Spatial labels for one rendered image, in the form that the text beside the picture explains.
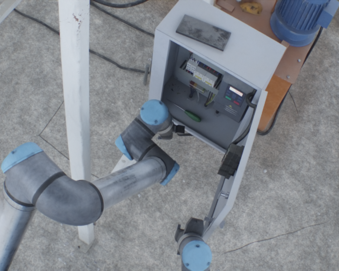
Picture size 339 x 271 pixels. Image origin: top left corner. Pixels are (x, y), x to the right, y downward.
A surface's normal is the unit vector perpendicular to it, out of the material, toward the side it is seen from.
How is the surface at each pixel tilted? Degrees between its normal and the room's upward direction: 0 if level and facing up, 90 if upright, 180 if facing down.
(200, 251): 19
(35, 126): 0
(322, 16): 90
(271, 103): 90
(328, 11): 0
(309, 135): 0
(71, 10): 80
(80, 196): 36
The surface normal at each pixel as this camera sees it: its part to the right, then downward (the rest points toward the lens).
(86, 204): 0.69, -0.03
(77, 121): -0.51, 0.69
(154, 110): -0.09, -0.28
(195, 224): 0.10, 0.03
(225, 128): 0.08, -0.40
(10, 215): -0.17, 0.49
